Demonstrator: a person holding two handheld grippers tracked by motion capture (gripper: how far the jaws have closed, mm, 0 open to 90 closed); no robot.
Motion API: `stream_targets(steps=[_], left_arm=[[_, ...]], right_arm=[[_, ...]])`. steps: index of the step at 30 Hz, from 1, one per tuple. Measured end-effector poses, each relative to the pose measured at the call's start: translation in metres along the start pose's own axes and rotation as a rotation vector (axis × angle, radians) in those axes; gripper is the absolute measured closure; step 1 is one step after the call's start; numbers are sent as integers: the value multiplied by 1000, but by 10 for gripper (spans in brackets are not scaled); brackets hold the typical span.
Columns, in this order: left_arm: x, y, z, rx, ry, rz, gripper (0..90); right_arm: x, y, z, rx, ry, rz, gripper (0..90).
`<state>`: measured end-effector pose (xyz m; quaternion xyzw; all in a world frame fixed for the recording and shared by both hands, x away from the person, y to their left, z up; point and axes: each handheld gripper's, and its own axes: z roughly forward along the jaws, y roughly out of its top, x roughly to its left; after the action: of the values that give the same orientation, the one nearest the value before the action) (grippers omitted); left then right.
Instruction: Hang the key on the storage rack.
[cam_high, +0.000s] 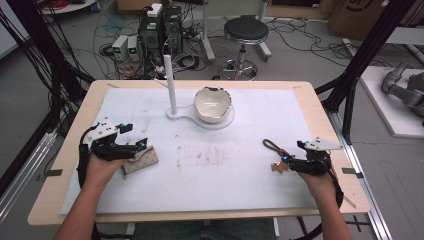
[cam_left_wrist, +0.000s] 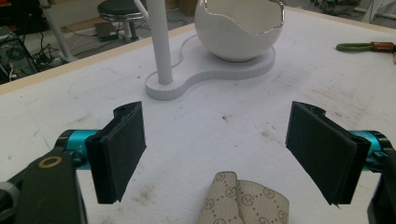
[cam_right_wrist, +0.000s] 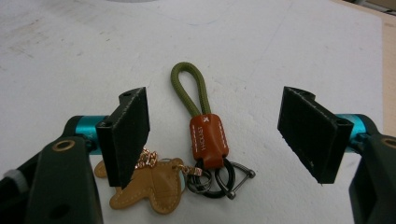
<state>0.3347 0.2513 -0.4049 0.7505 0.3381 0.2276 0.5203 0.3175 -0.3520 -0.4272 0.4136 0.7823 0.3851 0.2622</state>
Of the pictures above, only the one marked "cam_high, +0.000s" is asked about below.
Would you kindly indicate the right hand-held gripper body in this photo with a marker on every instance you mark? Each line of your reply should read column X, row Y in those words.
column 315, row 163

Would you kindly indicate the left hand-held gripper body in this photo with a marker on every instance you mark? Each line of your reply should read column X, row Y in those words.
column 101, row 131

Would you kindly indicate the brown cloth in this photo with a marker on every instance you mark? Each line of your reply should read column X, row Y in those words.
column 143, row 160

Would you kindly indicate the person's right hand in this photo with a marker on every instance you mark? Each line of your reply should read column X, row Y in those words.
column 320, row 185

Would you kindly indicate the person's left hand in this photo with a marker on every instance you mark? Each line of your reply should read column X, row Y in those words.
column 100, row 171

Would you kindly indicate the dark tape strip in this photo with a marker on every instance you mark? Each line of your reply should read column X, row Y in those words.
column 351, row 172
column 54, row 172

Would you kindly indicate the white stand with pole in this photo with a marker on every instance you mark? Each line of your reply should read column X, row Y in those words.
column 171, row 86

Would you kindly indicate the white table mat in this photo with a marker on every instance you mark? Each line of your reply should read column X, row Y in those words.
column 216, row 186

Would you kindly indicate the white power supply unit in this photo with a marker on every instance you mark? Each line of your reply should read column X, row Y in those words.
column 133, row 46
column 119, row 46

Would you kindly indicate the white eggshell-shaped bowl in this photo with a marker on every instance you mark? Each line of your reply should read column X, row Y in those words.
column 213, row 107

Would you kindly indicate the white floor board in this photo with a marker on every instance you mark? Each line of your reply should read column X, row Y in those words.
column 383, row 106

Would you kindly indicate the black computer tower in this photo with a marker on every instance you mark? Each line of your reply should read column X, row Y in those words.
column 172, row 26
column 150, row 38

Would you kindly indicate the white table leg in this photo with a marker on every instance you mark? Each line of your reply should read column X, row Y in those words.
column 264, row 46
column 207, row 33

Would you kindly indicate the person's jeans legs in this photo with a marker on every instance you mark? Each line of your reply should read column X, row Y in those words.
column 203, row 230

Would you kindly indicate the white power strip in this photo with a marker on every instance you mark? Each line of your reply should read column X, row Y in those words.
column 350, row 46

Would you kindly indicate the white box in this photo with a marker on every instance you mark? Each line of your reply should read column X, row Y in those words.
column 154, row 10

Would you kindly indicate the black round stool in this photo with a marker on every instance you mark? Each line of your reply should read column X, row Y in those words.
column 246, row 30

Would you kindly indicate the cardboard box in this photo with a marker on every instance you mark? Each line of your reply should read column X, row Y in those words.
column 360, row 18

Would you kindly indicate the aluminium rail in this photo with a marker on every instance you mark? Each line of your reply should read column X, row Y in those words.
column 23, row 176
column 363, row 186

